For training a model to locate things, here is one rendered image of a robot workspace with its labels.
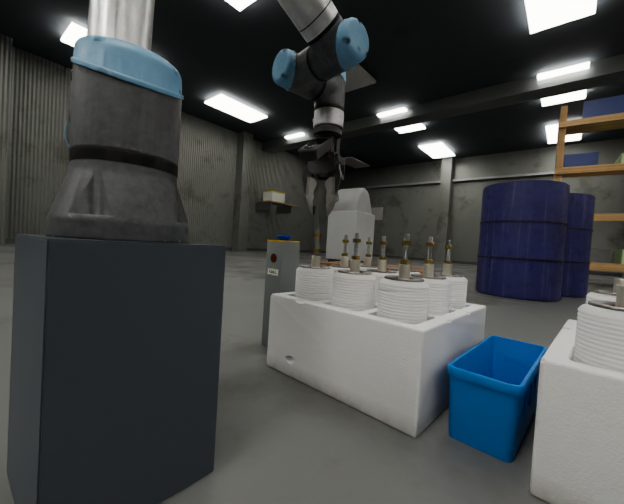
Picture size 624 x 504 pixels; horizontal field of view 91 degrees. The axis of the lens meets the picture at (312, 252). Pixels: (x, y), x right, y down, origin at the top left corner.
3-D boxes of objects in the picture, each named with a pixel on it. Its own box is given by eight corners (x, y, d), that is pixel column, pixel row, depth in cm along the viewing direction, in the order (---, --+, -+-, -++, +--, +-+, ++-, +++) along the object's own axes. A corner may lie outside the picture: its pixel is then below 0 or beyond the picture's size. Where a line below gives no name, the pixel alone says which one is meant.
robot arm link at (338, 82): (307, 67, 77) (332, 80, 83) (304, 111, 77) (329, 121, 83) (329, 53, 71) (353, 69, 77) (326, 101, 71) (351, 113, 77)
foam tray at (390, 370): (415, 439, 50) (423, 330, 50) (265, 365, 77) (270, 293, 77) (481, 375, 79) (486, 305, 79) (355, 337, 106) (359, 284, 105)
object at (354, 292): (376, 351, 71) (381, 273, 71) (362, 365, 63) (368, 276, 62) (338, 343, 76) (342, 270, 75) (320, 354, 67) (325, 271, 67)
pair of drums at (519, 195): (587, 294, 287) (595, 199, 285) (588, 309, 198) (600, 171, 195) (497, 284, 336) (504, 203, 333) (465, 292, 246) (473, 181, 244)
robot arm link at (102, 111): (69, 137, 30) (74, -4, 30) (64, 160, 40) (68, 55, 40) (193, 163, 38) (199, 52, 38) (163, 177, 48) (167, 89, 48)
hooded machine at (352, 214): (346, 261, 625) (351, 193, 621) (375, 264, 582) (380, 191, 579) (322, 261, 567) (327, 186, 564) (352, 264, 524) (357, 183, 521)
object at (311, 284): (337, 339, 78) (341, 269, 78) (315, 349, 71) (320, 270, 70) (306, 331, 84) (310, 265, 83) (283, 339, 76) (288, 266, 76)
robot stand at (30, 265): (33, 580, 27) (47, 238, 26) (5, 473, 38) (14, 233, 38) (214, 471, 41) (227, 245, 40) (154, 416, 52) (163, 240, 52)
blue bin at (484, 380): (516, 470, 45) (523, 389, 44) (439, 435, 52) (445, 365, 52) (544, 401, 67) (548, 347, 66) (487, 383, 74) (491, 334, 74)
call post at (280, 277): (275, 351, 87) (282, 241, 86) (260, 344, 92) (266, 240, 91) (294, 346, 92) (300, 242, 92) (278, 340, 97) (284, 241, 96)
